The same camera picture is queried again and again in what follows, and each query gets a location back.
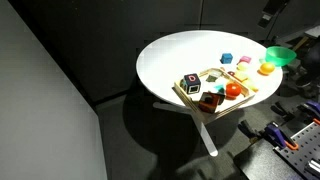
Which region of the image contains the green plastic bowl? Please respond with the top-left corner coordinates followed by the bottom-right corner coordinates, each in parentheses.
top-left (265, 46), bottom-right (297, 67)

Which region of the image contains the wooden tray box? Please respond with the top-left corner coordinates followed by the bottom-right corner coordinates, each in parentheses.
top-left (173, 68), bottom-right (255, 122)

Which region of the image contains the white round table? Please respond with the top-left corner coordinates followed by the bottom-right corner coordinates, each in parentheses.
top-left (136, 30), bottom-right (283, 156)

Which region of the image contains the black letter D cube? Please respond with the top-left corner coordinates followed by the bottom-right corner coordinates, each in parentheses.
top-left (183, 74), bottom-right (201, 94)

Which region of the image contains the orange wooden block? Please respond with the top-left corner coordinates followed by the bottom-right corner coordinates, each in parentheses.
top-left (198, 92), bottom-right (225, 114)

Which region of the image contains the dark green block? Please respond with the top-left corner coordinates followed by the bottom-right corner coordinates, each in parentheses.
top-left (206, 75), bottom-right (218, 82)

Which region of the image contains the teal triangle block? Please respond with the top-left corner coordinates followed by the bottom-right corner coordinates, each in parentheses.
top-left (214, 85), bottom-right (225, 93)

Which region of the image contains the red tomato toy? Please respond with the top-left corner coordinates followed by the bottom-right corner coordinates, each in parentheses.
top-left (226, 83), bottom-right (241, 97)

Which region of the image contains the blue cube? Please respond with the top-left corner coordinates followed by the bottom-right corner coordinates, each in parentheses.
top-left (220, 53), bottom-right (233, 64)

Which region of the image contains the yellow ball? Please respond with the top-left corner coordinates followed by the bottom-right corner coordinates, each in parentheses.
top-left (237, 62), bottom-right (249, 71)

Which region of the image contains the black clamp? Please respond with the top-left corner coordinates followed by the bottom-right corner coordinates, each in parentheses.
top-left (238, 120), bottom-right (262, 139)

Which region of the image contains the pink block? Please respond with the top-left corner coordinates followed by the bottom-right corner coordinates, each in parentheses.
top-left (238, 56), bottom-right (251, 64)

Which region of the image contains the yellow banana toy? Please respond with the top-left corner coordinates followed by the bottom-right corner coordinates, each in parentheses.
top-left (243, 79), bottom-right (258, 92)

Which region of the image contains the orange ball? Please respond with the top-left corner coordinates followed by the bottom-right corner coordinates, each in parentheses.
top-left (259, 62), bottom-right (275, 75)

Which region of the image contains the purple clamp with orange tip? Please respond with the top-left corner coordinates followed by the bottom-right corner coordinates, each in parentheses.
top-left (264, 122), bottom-right (299, 150)

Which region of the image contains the purple clamp at right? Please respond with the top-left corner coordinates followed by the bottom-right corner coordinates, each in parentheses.
top-left (298, 101), bottom-right (320, 120)

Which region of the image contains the black perforated board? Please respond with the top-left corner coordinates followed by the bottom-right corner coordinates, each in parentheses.
top-left (274, 122), bottom-right (320, 180)

